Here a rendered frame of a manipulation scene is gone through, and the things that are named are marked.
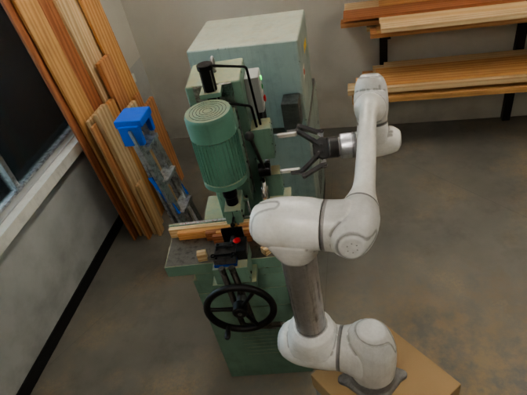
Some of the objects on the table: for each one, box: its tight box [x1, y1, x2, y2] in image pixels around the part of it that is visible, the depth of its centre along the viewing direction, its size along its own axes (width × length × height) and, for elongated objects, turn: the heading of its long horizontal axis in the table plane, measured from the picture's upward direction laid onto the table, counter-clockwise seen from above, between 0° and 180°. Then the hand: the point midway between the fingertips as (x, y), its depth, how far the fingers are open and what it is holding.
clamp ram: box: [220, 226, 245, 242], centre depth 188 cm, size 9×8×9 cm
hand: (281, 153), depth 163 cm, fingers open, 13 cm apart
